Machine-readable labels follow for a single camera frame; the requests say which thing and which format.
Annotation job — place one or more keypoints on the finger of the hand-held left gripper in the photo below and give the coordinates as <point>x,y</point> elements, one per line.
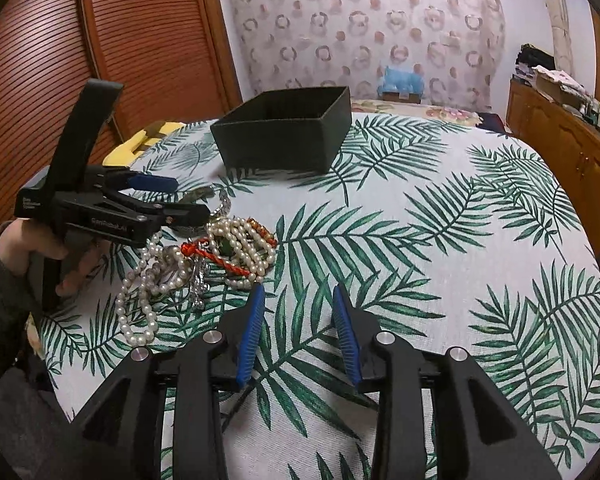
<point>152,183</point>
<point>180,212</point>

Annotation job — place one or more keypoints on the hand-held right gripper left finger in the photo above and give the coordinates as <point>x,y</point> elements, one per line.
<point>250,332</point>

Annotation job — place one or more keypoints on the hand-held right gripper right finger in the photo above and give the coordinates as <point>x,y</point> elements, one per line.
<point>347,342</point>

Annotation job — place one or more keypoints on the silver bangle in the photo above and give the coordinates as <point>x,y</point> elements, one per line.
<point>224,205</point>

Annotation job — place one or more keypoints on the green stone pendant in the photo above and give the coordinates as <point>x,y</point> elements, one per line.
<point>226,248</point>

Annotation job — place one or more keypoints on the black storage box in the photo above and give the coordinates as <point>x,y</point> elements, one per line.
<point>280,145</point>

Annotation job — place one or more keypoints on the person's left forearm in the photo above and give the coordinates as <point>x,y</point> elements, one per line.
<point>2,310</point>

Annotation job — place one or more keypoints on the person's left hand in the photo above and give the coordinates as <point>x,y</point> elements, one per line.
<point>77,265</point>

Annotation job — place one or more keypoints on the yellow plush toy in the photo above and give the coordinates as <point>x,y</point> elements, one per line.
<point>125,152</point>

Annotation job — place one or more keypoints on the leaf print tablecloth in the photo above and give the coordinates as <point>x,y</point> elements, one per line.
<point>430,260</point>

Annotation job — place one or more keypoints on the wooden slatted wardrobe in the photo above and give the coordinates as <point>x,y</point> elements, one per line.
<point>130,35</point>

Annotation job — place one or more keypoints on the person's dark grey clothing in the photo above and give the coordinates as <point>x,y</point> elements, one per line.
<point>20,435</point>

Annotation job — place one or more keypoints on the floral blanket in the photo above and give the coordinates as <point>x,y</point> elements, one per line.
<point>420,110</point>

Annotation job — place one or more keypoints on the small cardboard box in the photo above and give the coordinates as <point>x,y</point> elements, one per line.
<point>401,97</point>

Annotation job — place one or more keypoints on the blue plastic bag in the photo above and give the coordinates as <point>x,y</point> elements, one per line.
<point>402,79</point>

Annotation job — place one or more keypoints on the dark blue blanket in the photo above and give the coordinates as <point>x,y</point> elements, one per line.
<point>495,122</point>

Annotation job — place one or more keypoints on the wooden dresser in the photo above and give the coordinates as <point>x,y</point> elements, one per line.
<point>565,160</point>

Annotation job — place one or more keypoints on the open box with floral cloth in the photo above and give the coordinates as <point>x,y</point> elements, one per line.
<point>560,85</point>

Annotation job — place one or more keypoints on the stack of folded clothes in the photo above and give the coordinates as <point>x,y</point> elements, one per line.
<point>532,60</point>

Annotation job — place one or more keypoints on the beige lace curtain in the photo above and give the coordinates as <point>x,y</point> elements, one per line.
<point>557,20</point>

